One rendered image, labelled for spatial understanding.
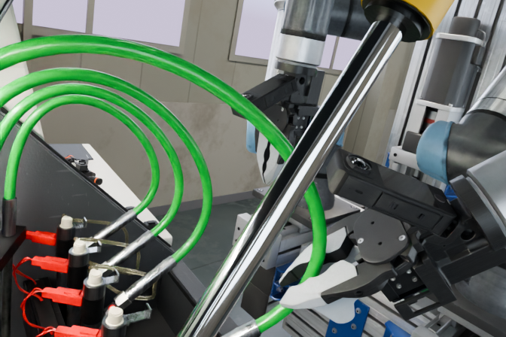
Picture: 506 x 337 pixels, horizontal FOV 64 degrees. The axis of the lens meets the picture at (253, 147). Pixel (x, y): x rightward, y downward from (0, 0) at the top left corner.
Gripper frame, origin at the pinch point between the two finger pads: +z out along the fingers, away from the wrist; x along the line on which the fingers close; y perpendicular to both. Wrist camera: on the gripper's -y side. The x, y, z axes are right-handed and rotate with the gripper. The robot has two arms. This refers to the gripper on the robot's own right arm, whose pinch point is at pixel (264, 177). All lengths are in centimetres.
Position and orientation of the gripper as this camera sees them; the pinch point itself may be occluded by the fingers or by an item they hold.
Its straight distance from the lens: 70.7
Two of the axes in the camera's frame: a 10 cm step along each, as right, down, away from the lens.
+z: -1.8, 9.5, 2.6
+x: -5.8, -3.1, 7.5
